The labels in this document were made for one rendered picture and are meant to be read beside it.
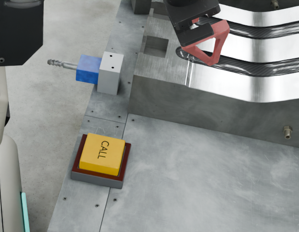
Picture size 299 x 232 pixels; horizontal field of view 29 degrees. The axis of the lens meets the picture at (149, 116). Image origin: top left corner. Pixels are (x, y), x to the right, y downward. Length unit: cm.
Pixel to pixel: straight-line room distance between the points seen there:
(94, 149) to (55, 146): 112
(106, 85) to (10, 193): 60
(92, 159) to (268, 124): 31
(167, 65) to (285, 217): 31
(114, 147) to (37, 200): 99
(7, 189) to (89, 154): 68
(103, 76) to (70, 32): 147
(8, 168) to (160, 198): 76
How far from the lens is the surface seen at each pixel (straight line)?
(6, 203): 151
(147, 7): 122
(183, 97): 96
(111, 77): 100
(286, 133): 98
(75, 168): 88
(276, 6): 128
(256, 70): 102
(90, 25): 251
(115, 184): 88
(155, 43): 103
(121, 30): 117
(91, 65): 102
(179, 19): 76
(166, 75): 95
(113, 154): 88
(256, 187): 95
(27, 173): 192
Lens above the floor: 150
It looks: 45 degrees down
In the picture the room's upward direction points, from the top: 12 degrees clockwise
